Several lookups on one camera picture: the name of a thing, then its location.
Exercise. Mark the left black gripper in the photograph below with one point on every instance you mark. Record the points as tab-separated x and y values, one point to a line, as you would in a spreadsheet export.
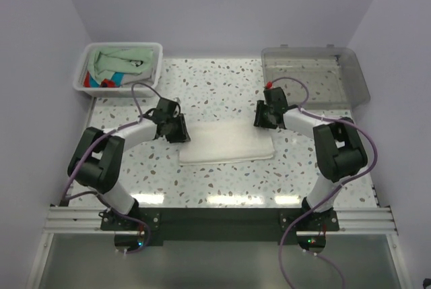
181	135

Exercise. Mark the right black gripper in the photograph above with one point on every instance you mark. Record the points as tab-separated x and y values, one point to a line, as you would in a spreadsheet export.
259	121

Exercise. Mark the white towel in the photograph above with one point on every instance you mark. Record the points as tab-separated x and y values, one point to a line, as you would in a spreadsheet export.
222	142

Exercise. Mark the mint green towel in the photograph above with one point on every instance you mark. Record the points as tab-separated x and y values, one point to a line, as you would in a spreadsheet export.
136	63

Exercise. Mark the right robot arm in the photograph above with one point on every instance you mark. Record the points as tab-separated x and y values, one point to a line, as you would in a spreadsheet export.
338	148

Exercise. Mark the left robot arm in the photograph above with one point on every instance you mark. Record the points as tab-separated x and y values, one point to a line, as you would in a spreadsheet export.
96	161

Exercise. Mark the colourful striped towel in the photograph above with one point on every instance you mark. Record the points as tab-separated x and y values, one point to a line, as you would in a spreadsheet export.
114	82

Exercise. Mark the clear grey plastic bin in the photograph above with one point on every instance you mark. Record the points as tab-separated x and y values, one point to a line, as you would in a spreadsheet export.
329	78

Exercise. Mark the white plastic basket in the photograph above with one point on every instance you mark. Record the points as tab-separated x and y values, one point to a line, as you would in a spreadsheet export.
141	88

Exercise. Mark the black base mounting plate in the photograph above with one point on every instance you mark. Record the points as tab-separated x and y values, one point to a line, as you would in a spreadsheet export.
154	226

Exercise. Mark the aluminium frame rail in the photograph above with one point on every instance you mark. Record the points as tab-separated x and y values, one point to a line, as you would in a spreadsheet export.
357	213

